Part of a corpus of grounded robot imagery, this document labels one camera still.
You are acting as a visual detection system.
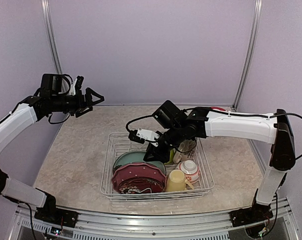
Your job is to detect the aluminium corner post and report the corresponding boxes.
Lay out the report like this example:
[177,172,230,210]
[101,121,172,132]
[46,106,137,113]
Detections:
[40,0,63,74]
[232,0,263,111]

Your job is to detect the left aluminium corner post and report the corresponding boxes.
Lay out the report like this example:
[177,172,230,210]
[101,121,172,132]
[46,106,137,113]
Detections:
[40,0,63,74]

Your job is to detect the white wire dish rack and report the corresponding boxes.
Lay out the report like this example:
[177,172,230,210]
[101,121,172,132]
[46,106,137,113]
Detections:
[100,131,215,202]

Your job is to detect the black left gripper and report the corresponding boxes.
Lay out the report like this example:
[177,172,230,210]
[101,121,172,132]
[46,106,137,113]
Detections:
[50,86,104,117]

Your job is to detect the lime green bowl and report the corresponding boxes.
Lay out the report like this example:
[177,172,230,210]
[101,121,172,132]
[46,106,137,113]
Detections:
[164,149,175,165]

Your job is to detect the tall white patterned mug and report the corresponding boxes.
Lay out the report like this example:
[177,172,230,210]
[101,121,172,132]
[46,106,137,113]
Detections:
[173,139,197,164]

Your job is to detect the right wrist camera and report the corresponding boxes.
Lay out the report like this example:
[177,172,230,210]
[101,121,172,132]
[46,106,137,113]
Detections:
[128,128,160,146]

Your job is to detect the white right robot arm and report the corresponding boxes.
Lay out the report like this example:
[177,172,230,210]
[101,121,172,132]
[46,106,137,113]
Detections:
[137,100,302,227]

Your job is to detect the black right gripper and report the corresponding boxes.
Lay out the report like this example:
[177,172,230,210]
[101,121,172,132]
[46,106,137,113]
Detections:
[144,123,186,163]

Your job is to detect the white red patterned bowl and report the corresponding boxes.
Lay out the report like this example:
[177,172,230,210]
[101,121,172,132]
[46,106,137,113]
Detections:
[176,160,201,184]

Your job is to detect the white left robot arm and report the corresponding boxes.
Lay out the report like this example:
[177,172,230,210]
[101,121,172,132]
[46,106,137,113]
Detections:
[0,73,105,228]

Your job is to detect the right aluminium corner post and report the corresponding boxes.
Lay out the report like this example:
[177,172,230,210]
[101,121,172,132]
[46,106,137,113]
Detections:
[232,0,263,111]

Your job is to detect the red and teal plate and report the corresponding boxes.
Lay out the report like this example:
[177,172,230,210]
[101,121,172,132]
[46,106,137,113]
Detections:
[210,106,227,112]

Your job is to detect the maroon scalloped plate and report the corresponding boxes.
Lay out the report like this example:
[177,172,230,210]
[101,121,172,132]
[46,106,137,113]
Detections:
[110,162,167,195]

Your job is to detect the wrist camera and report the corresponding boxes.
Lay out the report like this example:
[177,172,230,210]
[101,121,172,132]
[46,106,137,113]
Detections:
[128,128,160,146]
[68,75,84,96]

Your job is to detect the teal flower plate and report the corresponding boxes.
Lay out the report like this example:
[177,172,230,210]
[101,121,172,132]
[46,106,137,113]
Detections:
[112,150,167,175]

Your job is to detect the pale yellow mug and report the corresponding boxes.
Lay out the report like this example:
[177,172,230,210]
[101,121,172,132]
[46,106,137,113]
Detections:
[165,169,195,192]

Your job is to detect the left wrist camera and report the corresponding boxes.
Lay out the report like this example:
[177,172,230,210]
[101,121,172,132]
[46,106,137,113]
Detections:
[68,75,84,96]

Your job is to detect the aluminium front rail frame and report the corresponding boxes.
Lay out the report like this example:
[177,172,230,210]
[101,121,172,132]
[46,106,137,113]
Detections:
[6,198,301,240]

